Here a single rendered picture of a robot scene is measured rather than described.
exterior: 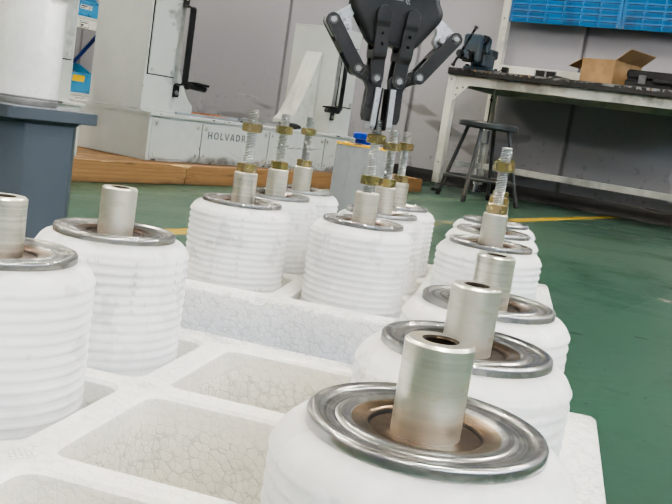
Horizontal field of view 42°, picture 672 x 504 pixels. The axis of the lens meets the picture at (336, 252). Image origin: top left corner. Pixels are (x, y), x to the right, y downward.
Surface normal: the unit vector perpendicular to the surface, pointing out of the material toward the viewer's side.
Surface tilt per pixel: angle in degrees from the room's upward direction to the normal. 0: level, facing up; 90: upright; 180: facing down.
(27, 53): 90
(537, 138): 90
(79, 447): 90
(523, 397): 57
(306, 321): 90
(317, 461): 43
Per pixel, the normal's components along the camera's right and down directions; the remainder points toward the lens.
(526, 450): 0.08, -0.99
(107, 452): 0.96, 0.18
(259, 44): -0.55, 0.04
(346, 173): -0.19, 0.11
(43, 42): 0.69, 0.21
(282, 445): -0.72, -0.61
